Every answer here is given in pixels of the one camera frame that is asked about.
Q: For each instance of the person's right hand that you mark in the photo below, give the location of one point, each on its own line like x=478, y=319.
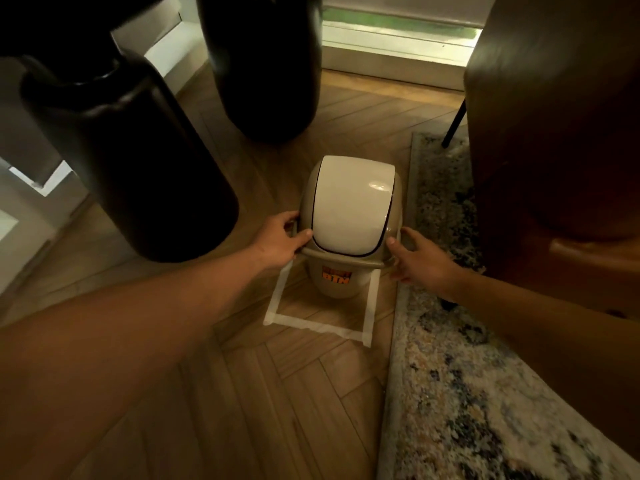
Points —
x=425, y=264

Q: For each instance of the person's right forearm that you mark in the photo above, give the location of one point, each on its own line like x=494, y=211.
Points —
x=555, y=344

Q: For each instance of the person's left hand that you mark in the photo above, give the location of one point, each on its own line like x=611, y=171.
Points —
x=276, y=243

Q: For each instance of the brown wooden armchair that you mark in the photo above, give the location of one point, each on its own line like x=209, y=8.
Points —
x=555, y=139

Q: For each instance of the white tape square marking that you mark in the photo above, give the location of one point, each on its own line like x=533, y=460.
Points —
x=320, y=314

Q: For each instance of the beige swing-lid trash bin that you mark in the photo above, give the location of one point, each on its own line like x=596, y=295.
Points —
x=349, y=222

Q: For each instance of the person's left thumb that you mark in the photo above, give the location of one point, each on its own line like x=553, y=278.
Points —
x=302, y=239

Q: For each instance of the large black floor vase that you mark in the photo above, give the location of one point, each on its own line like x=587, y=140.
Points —
x=262, y=59
x=132, y=159

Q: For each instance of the patterned grey blue rug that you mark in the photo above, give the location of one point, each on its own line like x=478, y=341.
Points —
x=462, y=344

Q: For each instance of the window frame sill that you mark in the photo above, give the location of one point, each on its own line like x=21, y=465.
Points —
x=400, y=42

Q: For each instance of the person's left forearm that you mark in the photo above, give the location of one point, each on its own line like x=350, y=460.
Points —
x=107, y=347

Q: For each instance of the person's right thumb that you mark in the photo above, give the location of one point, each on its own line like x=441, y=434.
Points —
x=395, y=251

